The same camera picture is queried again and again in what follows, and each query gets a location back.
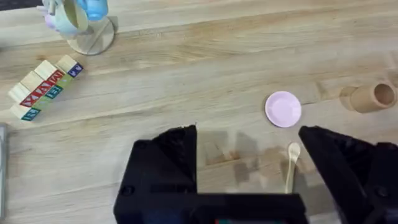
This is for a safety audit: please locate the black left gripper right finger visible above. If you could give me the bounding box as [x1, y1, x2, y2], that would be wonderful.
[297, 125, 398, 224]

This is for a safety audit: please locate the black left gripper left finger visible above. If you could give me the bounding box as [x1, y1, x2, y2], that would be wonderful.
[132, 124, 198, 194]

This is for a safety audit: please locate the wooden spoon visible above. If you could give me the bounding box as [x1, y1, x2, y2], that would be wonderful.
[284, 142, 302, 195]

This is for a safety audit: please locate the wooden cylinder container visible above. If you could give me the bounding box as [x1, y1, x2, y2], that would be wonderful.
[338, 82, 398, 114]

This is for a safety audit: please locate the pink plate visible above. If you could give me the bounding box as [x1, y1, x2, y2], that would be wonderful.
[264, 90, 303, 129]

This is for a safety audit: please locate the wooden cup stand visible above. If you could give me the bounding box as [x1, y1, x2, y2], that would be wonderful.
[66, 16, 116, 57]

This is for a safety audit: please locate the heap of wooden letter blocks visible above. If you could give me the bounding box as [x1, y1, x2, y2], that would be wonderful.
[7, 54, 85, 122]

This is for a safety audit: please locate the blue cup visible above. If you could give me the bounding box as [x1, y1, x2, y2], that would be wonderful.
[75, 0, 109, 22]

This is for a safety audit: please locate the pale green cup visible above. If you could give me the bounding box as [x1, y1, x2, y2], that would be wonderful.
[52, 0, 90, 35]

